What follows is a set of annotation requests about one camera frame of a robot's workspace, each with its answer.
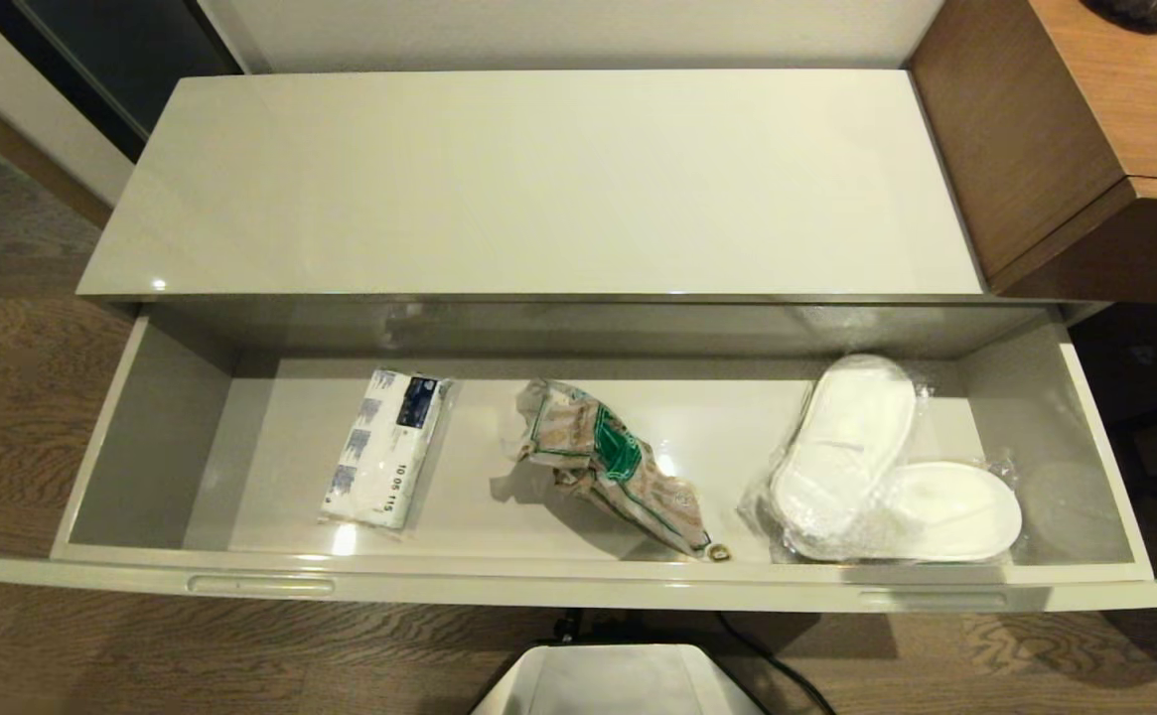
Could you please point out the green brown snack bag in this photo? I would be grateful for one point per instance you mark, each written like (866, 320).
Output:
(618, 457)

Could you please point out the glossy white cabinet drawer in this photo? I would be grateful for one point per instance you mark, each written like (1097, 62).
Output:
(538, 477)

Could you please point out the white slippers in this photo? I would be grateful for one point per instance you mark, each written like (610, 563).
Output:
(955, 516)
(841, 447)

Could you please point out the silver and black robot base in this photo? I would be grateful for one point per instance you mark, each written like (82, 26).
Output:
(618, 685)

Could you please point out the white blue tissue pack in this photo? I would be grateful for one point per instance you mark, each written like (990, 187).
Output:
(384, 457)

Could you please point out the glossy white low cabinet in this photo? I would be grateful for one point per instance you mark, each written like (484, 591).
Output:
(439, 179)

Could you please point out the brown wooden side cabinet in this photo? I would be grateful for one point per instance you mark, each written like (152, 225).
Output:
(1035, 119)

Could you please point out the dark glass door panel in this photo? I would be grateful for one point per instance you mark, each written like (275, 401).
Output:
(111, 60)

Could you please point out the dark round vase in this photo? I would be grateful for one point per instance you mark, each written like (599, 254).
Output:
(1144, 8)

